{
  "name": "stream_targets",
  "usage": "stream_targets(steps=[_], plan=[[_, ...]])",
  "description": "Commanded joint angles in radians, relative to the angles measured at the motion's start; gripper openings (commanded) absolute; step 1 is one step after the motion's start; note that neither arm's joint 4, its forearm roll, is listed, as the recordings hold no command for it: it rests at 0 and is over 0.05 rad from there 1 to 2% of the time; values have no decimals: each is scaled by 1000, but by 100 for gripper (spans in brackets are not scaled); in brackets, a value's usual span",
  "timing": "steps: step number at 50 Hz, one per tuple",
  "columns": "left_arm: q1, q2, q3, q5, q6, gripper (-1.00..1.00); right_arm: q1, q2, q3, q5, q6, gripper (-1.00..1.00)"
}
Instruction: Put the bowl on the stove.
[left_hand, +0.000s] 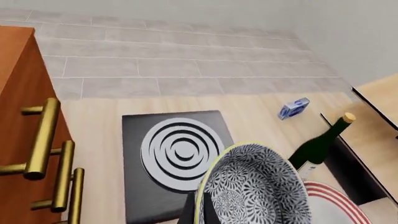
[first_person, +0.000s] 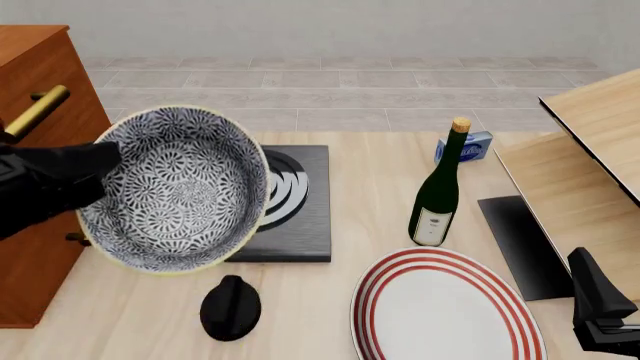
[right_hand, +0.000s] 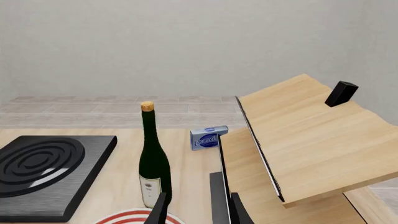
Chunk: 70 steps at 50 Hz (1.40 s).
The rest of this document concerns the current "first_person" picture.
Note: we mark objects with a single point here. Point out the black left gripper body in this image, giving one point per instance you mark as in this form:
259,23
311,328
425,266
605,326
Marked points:
40,202

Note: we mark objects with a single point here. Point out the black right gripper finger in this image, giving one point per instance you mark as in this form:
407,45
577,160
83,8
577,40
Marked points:
595,288

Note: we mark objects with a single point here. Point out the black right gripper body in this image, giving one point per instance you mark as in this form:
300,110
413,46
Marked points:
610,339

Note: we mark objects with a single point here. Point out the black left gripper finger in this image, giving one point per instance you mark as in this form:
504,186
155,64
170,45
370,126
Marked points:
75,157

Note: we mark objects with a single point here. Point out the black-and-white patterned bowl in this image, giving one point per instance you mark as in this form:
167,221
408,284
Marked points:
185,195

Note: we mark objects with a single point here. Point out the round black stove knob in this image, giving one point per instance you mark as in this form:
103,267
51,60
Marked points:
230,309

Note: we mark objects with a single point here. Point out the flat black stove plate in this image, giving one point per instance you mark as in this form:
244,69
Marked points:
305,225

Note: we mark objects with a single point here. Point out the wooden cabinet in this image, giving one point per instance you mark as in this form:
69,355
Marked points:
35,273

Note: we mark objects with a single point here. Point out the pale wooden rack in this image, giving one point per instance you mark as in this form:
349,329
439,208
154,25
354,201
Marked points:
565,187

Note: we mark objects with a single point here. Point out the white plate with red rings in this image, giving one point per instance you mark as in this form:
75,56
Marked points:
440,311

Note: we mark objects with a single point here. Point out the dark green wine bottle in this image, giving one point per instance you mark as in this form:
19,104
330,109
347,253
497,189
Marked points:
436,202

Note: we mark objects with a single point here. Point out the small blue printed box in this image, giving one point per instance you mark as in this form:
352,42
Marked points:
475,148

